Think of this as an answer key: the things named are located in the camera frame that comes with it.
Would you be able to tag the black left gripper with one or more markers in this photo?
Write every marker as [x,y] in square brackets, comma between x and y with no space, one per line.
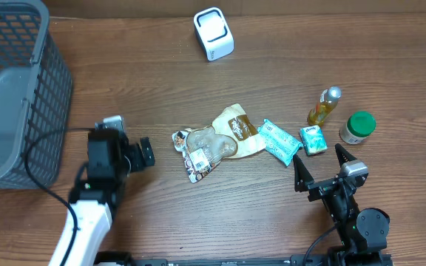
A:
[139,161]

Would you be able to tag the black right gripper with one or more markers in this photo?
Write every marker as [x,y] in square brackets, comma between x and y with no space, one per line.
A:
[326,185]

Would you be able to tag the Kleenex tissue pack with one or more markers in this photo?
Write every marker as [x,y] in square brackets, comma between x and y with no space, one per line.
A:
[313,140]

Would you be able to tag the teal snack pack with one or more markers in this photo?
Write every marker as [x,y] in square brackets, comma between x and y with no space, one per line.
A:
[279,142]

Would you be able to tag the green lid jar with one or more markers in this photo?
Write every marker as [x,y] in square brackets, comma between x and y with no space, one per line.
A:
[358,126]

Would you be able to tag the yellow liquid bottle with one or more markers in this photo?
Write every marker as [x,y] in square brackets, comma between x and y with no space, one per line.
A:
[327,102]

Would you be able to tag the brown teal snack bag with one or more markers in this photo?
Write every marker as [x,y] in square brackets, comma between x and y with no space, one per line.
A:
[231,135]

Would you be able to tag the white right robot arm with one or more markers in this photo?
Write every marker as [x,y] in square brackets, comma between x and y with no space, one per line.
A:
[362,233]

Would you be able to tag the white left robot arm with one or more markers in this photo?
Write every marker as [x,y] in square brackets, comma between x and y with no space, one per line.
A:
[96,197]

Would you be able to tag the white barcode scanner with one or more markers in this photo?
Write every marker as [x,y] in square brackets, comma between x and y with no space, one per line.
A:
[213,33]

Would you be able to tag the grey plastic basket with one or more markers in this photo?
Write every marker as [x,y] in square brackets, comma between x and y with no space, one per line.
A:
[35,96]

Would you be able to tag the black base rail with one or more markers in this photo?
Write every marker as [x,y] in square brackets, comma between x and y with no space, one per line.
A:
[242,261]

